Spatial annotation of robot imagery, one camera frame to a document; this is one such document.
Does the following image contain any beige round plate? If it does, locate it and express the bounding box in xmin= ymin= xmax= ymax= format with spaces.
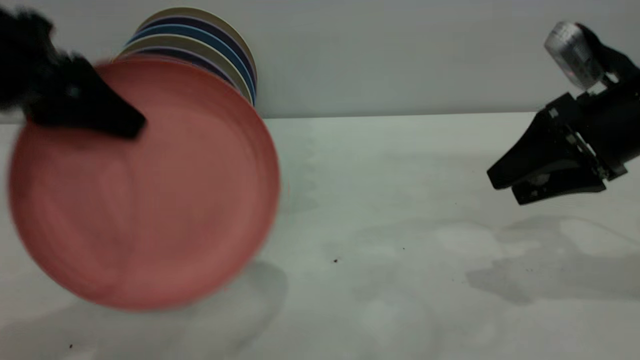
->
xmin=137 ymin=6 xmax=259 ymax=83
xmin=119 ymin=34 xmax=256 ymax=106

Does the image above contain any blue round plate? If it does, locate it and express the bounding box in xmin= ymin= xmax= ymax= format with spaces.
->
xmin=127 ymin=24 xmax=257 ymax=106

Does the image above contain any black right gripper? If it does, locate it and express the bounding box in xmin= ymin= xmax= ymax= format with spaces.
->
xmin=486 ymin=75 xmax=640 ymax=206

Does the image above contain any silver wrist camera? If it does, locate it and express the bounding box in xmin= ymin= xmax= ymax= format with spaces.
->
xmin=544 ymin=21 xmax=607 ymax=91

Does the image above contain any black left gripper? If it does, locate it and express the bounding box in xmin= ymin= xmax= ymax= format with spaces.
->
xmin=0 ymin=7 xmax=147 ymax=141

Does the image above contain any pink round plate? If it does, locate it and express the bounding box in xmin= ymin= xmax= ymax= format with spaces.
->
xmin=7 ymin=55 xmax=281 ymax=311

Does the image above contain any dark navy round plate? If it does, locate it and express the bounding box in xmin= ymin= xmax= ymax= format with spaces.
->
xmin=136 ymin=16 xmax=258 ymax=96
xmin=132 ymin=46 xmax=238 ymax=88

